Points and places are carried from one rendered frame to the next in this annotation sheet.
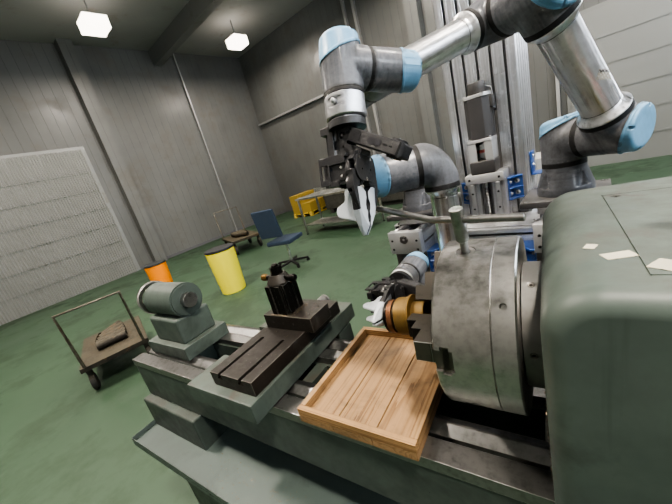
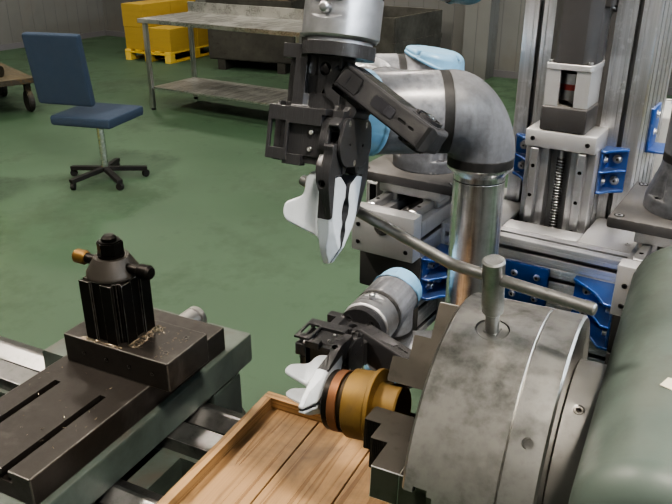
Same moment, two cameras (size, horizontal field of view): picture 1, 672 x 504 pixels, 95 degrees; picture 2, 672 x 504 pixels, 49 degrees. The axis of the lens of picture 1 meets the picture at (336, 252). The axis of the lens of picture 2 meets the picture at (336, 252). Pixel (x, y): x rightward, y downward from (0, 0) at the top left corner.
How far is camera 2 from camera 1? 0.19 m
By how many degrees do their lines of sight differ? 13
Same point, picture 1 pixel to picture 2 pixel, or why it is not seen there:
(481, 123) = (581, 35)
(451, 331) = (439, 465)
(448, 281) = (453, 379)
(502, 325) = (519, 473)
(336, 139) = (312, 72)
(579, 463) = not seen: outside the picture
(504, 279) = (540, 398)
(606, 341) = not seen: outside the picture
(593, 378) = not seen: outside the picture
